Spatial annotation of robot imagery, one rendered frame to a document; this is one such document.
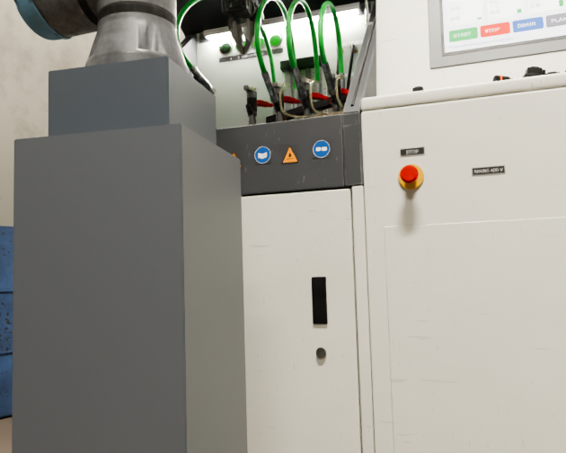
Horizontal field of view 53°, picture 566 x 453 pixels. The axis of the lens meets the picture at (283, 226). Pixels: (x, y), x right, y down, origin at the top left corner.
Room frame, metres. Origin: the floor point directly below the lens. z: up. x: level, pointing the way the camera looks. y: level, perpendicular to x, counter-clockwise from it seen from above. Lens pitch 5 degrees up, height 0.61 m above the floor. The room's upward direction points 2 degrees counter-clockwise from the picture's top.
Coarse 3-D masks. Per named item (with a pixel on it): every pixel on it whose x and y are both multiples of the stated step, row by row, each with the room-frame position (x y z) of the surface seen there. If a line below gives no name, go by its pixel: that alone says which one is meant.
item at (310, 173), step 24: (288, 120) 1.23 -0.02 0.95; (312, 120) 1.21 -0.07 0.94; (336, 120) 1.20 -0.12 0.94; (240, 144) 1.27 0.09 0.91; (264, 144) 1.25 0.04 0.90; (288, 144) 1.23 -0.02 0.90; (312, 144) 1.21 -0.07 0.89; (336, 144) 1.20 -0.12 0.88; (264, 168) 1.25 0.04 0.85; (288, 168) 1.23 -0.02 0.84; (312, 168) 1.22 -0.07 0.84; (336, 168) 1.20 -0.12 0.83; (264, 192) 1.25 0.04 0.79
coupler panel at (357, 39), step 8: (352, 32) 1.72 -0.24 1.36; (360, 32) 1.71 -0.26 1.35; (336, 40) 1.74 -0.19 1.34; (344, 40) 1.73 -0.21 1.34; (352, 40) 1.72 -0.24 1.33; (360, 40) 1.71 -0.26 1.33; (344, 48) 1.73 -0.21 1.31; (360, 48) 1.72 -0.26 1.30; (336, 56) 1.74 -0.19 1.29; (344, 56) 1.73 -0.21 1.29; (336, 64) 1.74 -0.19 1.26; (344, 64) 1.73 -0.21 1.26; (352, 64) 1.72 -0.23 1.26; (344, 72) 1.73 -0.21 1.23; (352, 72) 1.72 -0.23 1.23
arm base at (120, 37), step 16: (112, 16) 0.77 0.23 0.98; (128, 16) 0.76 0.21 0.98; (144, 16) 0.77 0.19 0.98; (160, 16) 0.78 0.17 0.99; (96, 32) 0.79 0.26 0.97; (112, 32) 0.76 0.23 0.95; (128, 32) 0.76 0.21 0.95; (144, 32) 0.76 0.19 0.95; (160, 32) 0.78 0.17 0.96; (176, 32) 0.83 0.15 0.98; (96, 48) 0.77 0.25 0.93; (112, 48) 0.75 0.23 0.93; (128, 48) 0.75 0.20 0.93; (144, 48) 0.76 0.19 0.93; (160, 48) 0.77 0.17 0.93; (176, 48) 0.80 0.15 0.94; (96, 64) 0.76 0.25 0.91
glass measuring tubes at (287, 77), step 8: (312, 56) 1.73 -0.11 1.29; (280, 64) 1.76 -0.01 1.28; (288, 64) 1.75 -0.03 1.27; (296, 64) 1.75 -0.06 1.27; (304, 64) 1.74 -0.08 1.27; (312, 64) 1.73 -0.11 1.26; (320, 64) 1.73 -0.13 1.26; (288, 72) 1.76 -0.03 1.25; (304, 72) 1.77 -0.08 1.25; (312, 72) 1.76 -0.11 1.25; (320, 72) 1.73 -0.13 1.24; (288, 80) 1.76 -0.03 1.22; (320, 80) 1.73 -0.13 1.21; (288, 88) 1.76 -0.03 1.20; (312, 88) 1.76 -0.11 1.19; (288, 104) 1.76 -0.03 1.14
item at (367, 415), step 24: (288, 192) 1.26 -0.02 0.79; (360, 192) 1.18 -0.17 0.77; (360, 216) 1.18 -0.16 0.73; (360, 240) 1.18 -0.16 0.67; (360, 264) 1.18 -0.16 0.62; (360, 288) 1.18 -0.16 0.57; (360, 312) 1.18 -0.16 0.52; (360, 336) 1.19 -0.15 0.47; (360, 360) 1.19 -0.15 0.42; (360, 384) 1.19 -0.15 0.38; (360, 408) 1.21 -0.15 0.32
